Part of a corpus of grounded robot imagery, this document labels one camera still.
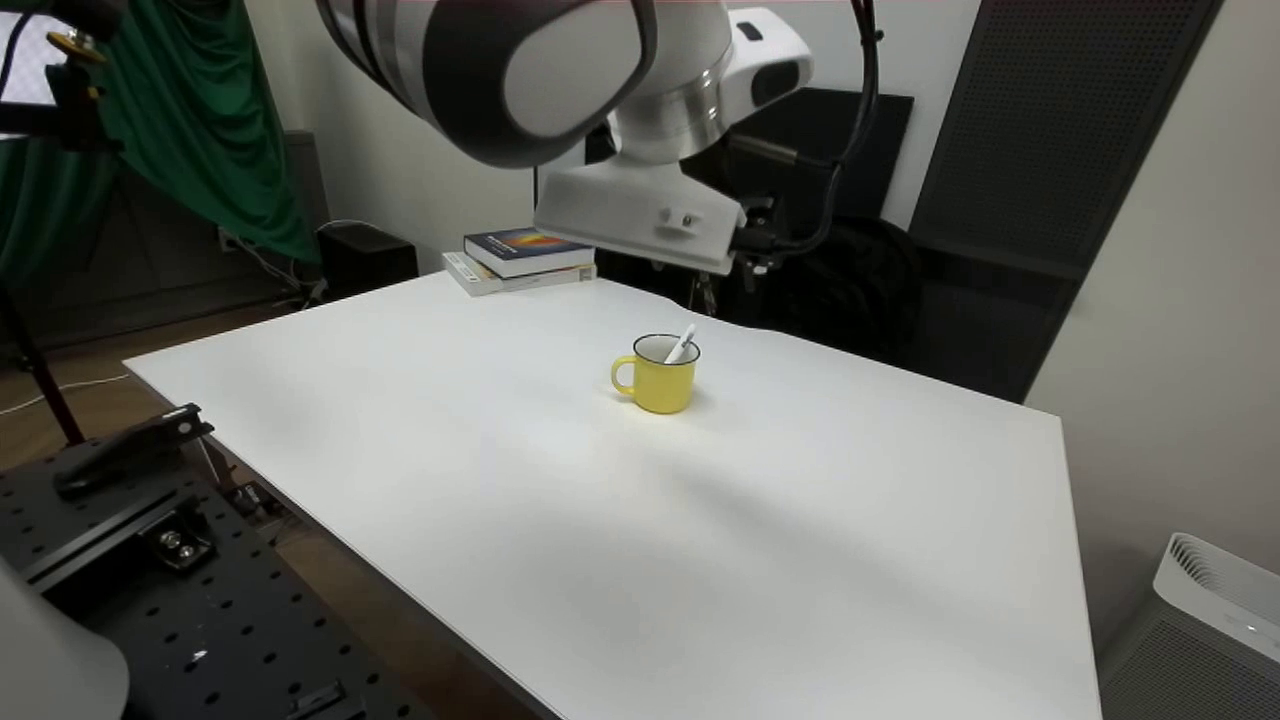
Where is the small black box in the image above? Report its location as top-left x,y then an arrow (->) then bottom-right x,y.
317,220 -> 424,303

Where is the white appliance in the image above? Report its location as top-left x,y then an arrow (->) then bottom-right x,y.
1097,529 -> 1280,720

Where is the blue hardcover book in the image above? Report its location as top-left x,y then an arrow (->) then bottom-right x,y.
461,223 -> 599,285

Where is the tall dark panel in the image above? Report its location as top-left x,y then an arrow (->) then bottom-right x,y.
906,0 -> 1228,403

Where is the black office chair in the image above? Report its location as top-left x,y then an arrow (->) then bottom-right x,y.
722,213 -> 935,373

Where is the black perforated breadboard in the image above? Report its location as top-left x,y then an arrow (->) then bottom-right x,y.
0,444 -> 446,720

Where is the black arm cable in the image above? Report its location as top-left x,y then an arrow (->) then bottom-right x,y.
797,0 -> 892,258

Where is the black clamp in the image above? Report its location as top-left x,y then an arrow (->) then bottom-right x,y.
50,399 -> 220,503

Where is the yellow enamel cup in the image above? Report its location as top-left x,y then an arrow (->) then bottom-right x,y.
607,327 -> 705,420

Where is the black tripod leg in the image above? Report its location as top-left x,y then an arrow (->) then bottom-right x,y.
0,285 -> 93,450

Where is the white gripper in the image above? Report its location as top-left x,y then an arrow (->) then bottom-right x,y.
530,154 -> 752,281

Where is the green curtain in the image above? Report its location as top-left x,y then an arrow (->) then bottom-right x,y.
0,0 -> 322,291

